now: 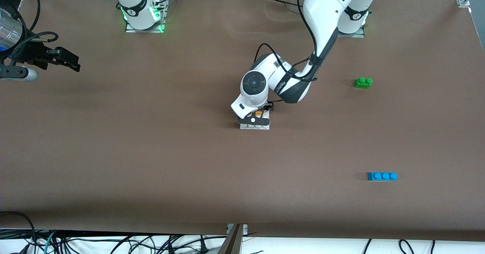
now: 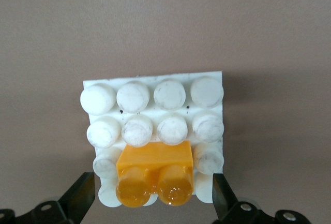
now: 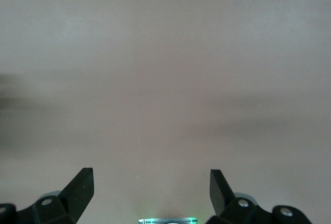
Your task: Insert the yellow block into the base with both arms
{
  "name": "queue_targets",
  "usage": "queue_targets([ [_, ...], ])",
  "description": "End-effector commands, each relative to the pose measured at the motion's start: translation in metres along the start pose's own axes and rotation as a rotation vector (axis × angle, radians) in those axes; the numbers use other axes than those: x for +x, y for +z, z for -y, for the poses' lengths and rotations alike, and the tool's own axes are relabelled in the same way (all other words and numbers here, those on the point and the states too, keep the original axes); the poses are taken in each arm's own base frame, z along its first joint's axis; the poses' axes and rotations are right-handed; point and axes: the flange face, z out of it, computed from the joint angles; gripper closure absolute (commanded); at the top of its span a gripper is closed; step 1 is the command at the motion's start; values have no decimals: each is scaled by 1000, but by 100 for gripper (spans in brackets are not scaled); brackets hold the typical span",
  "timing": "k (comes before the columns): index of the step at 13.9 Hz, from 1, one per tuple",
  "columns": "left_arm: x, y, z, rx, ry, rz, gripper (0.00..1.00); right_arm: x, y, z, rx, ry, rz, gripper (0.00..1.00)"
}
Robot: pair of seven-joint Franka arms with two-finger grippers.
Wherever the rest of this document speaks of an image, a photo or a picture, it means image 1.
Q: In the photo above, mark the brown paper table cover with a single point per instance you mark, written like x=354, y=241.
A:
x=242, y=170

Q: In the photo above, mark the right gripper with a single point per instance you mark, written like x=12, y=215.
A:
x=33, y=53

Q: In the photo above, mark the blue toy block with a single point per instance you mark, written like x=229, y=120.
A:
x=382, y=176

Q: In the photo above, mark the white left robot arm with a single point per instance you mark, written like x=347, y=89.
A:
x=326, y=3

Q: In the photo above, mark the aluminium corner bracket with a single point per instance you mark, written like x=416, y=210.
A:
x=464, y=2

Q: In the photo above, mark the grey slanted beam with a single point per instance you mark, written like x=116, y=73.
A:
x=232, y=242

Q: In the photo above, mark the small metal edge bracket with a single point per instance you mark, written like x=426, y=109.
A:
x=244, y=229

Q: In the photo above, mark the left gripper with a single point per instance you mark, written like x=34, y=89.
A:
x=269, y=107

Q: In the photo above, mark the green toy block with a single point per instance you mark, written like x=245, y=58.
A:
x=363, y=82

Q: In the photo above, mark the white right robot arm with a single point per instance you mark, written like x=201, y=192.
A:
x=132, y=0

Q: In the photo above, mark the white studded base plate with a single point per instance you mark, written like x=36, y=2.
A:
x=265, y=127

